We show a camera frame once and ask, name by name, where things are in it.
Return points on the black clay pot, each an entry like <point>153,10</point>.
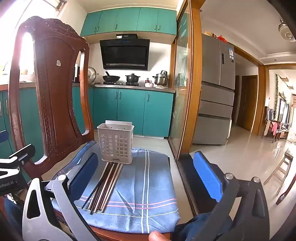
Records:
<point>131,78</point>

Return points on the small white jar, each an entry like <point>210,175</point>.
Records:
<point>149,83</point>

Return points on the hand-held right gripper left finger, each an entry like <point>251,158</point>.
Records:
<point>84,177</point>

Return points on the blue striped cloth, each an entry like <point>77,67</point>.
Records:
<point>143,185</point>

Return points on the clothes on distant chairs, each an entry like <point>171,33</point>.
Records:
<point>275,127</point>

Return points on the brown wooden door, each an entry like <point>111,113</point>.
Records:
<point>248,104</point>

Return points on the wooden stool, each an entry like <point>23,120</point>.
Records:
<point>281,165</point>

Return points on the red bag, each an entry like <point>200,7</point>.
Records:
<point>222,39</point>

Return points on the black range hood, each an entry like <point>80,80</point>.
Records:
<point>124,55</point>

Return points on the grey refrigerator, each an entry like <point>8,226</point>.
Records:
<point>215,92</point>

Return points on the stainless steel pot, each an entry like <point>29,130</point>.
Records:
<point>160,80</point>

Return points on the teal lower cabinets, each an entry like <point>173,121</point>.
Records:
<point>131,111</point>

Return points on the wooden framed glass sliding door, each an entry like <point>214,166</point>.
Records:
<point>185,81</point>

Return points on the gas stove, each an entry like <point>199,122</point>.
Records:
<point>120,83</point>

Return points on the white plastic utensil basket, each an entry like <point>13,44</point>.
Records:
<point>115,143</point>

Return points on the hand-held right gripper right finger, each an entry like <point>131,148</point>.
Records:
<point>207,176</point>

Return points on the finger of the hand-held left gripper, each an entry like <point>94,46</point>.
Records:
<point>3,136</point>
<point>24,153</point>

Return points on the round ceiling lamp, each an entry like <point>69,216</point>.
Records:
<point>285,31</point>

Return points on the teal upper cabinets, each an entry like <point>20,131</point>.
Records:
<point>129,19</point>

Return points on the glass pot lid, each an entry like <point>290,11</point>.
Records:
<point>92,75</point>

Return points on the person's leg in jeans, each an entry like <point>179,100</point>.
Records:
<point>198,227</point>

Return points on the person's right hand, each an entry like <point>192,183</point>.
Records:
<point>159,236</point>

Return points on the green wall garland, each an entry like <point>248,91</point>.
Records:
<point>276,97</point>

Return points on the bundle of chopsticks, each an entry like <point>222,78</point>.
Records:
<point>106,185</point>

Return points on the black wok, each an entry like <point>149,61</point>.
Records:
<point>111,78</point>

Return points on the carved wooden chair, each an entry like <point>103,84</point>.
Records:
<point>57,104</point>

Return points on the teal cabinets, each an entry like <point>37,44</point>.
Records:
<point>129,19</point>
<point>131,111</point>

